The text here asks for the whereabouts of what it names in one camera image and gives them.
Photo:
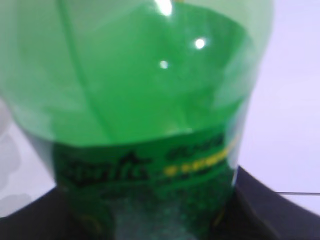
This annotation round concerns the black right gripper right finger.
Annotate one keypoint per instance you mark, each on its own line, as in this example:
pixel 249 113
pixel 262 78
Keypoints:
pixel 255 212

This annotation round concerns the green sprite bottle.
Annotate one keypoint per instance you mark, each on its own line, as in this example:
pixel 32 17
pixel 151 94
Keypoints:
pixel 136 107

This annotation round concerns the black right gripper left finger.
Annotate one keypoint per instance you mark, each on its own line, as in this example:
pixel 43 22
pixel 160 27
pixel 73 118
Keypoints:
pixel 47 218

